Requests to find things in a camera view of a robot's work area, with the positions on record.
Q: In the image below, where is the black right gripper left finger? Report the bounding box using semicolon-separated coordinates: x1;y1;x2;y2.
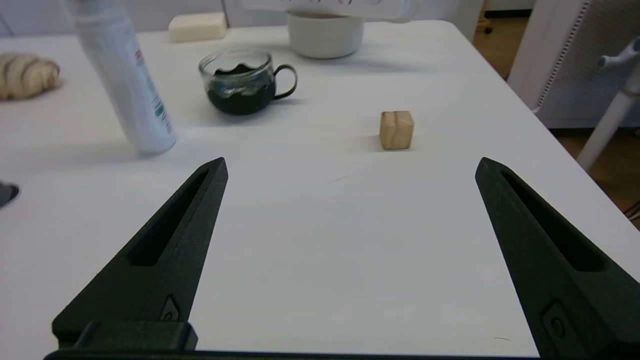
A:
52;157;230;348

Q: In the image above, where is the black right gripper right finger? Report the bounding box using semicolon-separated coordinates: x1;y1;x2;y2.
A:
474;157;640;360

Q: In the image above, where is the white power strip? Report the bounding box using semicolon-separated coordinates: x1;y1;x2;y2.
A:
240;0;416;23

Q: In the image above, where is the beige bowl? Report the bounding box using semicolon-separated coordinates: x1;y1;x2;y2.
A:
287;12;364;60

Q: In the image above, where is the white desk leg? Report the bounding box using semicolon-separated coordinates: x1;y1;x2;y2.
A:
577;65;640;171

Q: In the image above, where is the black round stopper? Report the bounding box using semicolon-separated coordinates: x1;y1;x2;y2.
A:
0;182;21;208

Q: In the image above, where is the white spray bottle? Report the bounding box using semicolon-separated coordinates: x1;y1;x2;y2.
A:
67;0;177;155

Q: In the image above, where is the white perforated panel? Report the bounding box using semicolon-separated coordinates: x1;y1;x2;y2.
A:
507;0;640;130

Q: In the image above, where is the small wooden cube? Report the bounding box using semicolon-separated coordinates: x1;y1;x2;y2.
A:
379;110;415;151

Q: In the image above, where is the striped bread roll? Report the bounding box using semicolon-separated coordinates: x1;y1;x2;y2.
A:
0;52;62;101

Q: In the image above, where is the cream soap bar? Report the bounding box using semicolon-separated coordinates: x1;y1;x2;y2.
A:
168;12;227;43

